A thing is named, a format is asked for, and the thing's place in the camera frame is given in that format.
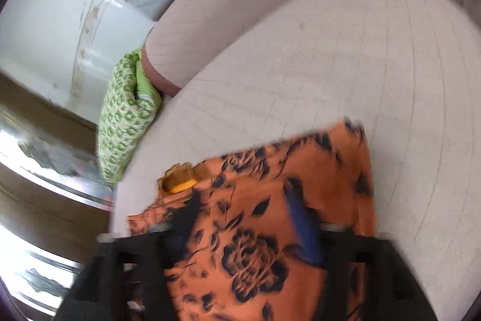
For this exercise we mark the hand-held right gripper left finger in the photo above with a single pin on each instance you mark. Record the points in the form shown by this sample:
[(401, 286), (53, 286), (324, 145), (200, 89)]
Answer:
[(184, 227)]

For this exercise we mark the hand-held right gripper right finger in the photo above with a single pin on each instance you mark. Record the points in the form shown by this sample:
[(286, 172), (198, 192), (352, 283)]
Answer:
[(304, 227)]

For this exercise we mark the orange black floral shirt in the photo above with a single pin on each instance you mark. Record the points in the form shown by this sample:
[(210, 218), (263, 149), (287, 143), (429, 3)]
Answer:
[(255, 215)]

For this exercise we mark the green checked pillow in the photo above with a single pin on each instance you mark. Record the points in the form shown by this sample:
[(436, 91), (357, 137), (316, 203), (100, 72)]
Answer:
[(120, 125)]

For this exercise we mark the pink bolster cushion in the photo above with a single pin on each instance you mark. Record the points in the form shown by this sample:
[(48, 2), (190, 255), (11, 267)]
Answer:
[(233, 9)]

